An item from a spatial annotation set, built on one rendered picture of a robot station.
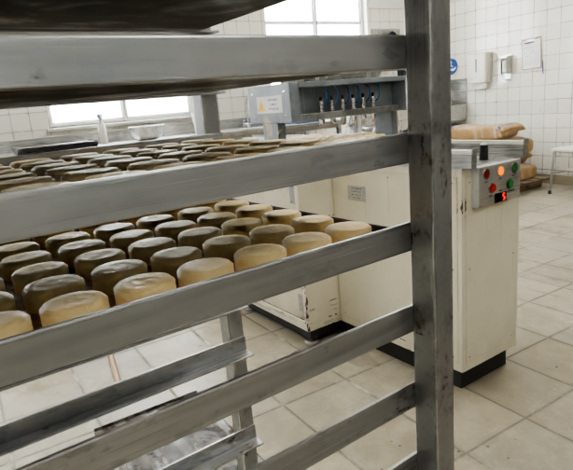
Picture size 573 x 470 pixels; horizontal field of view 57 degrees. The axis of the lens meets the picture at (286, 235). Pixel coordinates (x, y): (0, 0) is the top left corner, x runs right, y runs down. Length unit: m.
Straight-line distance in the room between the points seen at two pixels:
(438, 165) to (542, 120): 6.00
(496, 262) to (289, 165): 1.72
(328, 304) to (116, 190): 2.15
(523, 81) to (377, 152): 6.15
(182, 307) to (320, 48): 0.24
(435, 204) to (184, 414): 0.30
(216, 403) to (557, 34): 6.16
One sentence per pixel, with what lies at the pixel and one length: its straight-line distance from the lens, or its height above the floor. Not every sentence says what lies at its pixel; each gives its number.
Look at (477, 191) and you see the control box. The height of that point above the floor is 0.76.
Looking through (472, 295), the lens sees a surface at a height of 0.38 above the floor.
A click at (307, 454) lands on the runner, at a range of 0.54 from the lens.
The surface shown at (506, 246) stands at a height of 0.51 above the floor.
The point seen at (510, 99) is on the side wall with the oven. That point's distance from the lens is 6.73.
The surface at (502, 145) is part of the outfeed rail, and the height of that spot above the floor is 0.88.
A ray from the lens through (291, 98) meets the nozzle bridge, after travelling 2.24.
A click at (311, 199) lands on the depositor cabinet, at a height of 0.69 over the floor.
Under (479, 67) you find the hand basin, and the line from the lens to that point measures 6.85.
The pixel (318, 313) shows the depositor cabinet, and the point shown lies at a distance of 2.46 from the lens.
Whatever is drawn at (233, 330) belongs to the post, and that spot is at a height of 0.72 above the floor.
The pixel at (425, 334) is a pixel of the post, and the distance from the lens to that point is 0.58.
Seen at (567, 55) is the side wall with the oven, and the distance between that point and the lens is 6.38.
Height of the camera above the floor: 1.10
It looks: 14 degrees down
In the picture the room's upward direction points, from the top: 5 degrees counter-clockwise
